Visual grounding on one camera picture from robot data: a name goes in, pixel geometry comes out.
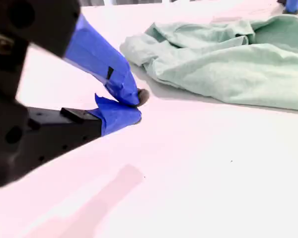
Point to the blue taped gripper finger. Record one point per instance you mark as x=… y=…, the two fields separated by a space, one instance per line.
x=119 y=116
x=96 y=54
x=293 y=5

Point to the pale green T-shirt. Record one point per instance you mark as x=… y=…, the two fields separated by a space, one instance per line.
x=213 y=69

